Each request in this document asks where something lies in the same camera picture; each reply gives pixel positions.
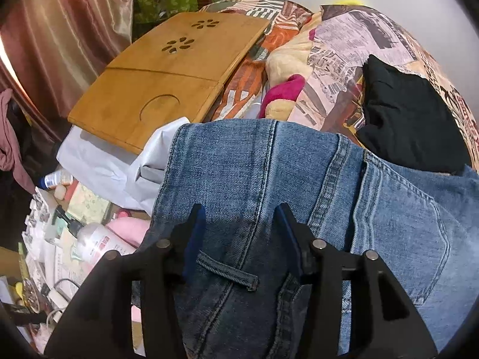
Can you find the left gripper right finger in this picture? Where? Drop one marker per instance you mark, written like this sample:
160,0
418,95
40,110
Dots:
384,321

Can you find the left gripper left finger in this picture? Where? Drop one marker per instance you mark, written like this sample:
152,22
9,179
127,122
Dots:
97,322

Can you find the blue denim jeans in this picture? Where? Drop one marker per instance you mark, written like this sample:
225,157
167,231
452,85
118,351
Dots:
241,301

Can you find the white lotion bottle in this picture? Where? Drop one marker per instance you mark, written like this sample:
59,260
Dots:
93,240

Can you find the white pillow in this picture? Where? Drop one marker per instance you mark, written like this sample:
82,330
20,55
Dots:
128,180

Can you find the pink hanging cloth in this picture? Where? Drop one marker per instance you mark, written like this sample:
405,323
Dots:
10,152

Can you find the black folded garment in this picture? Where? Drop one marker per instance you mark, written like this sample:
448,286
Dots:
407,123

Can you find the pink plush toy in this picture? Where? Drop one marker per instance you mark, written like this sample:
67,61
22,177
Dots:
288,90

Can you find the bamboo lap desk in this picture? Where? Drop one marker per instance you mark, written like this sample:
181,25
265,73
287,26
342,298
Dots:
176,70

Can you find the newspaper print bedspread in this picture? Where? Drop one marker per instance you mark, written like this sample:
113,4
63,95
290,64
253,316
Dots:
328,48

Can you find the striped red curtain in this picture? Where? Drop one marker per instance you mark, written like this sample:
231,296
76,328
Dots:
57,48

